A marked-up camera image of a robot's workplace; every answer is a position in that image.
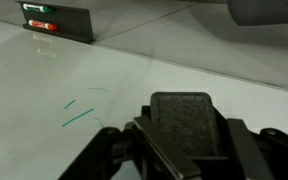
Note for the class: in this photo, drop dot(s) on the black marker tray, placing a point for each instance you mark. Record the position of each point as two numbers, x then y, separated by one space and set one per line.
73 23

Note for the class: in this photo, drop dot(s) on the green whiteboard marker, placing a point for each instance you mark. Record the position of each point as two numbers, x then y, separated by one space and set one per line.
38 8

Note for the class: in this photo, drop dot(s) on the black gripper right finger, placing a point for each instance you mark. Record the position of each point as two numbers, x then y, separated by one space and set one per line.
262 156

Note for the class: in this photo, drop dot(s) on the large white whiteboard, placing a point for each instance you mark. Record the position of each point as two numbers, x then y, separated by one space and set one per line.
56 94

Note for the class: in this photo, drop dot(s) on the red whiteboard marker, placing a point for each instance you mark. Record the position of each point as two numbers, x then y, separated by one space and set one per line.
43 25

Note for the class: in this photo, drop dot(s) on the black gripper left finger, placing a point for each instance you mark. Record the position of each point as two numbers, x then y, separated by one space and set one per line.
153 154

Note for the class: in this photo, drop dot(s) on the black whiteboard eraser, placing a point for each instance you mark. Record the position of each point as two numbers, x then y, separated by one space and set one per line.
189 120

